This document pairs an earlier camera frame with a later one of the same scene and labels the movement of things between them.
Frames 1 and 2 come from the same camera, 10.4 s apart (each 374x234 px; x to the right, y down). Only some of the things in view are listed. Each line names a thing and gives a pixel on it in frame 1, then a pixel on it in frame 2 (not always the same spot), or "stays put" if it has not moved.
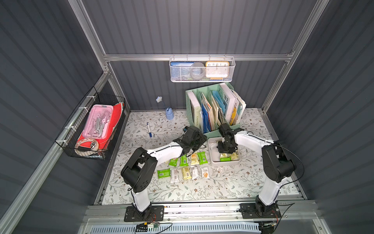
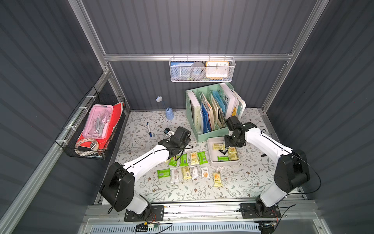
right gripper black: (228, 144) to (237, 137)
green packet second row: (164, 173) stays put
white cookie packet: (205, 172) stays put
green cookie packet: (183, 162) stays put
